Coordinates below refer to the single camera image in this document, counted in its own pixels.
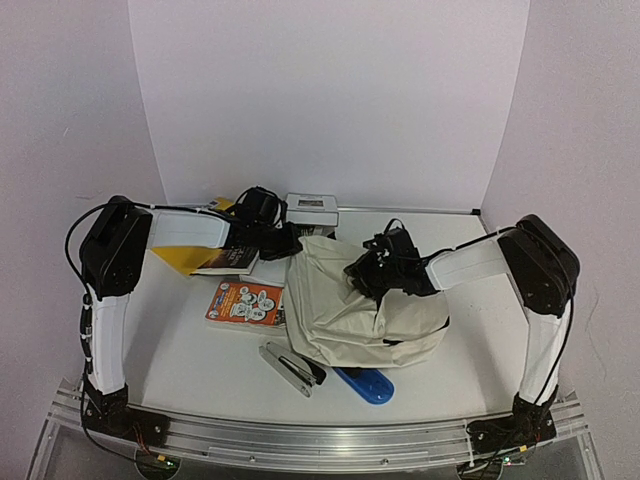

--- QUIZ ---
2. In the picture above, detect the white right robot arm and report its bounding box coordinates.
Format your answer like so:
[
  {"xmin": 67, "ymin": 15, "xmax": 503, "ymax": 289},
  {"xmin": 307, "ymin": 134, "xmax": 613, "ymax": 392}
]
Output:
[{"xmin": 344, "ymin": 214, "xmax": 580, "ymax": 453}]

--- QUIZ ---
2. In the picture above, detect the silver black stapler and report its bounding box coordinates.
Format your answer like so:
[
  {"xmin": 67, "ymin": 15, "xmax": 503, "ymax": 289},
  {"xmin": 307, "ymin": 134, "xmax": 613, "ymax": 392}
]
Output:
[{"xmin": 258, "ymin": 342, "xmax": 327, "ymax": 398}]

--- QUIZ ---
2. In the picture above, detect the blue pencil case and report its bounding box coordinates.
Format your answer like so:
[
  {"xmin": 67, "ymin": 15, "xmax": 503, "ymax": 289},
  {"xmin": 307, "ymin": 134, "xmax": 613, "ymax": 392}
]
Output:
[{"xmin": 334, "ymin": 367, "xmax": 395, "ymax": 405}]

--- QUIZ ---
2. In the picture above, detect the beige canvas student bag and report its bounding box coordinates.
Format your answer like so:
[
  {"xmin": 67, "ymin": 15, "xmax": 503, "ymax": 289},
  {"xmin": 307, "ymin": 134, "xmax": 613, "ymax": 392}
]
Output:
[{"xmin": 283, "ymin": 236, "xmax": 450, "ymax": 369}]

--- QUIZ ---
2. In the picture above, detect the yellow hardcover book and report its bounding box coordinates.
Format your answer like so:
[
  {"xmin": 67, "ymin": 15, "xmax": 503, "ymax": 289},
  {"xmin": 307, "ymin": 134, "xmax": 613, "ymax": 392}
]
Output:
[{"xmin": 147, "ymin": 205, "xmax": 231, "ymax": 275}]

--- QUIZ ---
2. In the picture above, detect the white box with photo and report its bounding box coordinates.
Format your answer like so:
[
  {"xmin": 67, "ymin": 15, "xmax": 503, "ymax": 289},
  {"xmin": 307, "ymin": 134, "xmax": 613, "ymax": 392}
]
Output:
[{"xmin": 285, "ymin": 193, "xmax": 339, "ymax": 227}]

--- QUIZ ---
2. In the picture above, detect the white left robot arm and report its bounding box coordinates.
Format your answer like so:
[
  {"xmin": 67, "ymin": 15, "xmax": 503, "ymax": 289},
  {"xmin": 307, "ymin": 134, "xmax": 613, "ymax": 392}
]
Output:
[{"xmin": 69, "ymin": 186, "xmax": 302, "ymax": 435}]

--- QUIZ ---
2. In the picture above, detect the dark Three Days book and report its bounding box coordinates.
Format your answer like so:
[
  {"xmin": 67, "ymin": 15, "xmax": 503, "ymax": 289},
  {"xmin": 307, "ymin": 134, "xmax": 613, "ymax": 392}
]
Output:
[{"xmin": 192, "ymin": 246, "xmax": 259, "ymax": 276}]

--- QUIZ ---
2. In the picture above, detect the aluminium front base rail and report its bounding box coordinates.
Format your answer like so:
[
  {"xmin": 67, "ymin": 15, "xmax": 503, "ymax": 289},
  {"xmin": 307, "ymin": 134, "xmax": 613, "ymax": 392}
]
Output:
[{"xmin": 31, "ymin": 385, "xmax": 599, "ymax": 472}]

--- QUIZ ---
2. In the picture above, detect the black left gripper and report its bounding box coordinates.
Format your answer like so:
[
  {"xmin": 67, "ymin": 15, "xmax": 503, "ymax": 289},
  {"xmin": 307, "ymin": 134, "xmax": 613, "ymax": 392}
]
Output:
[{"xmin": 251, "ymin": 220, "xmax": 302, "ymax": 261}]

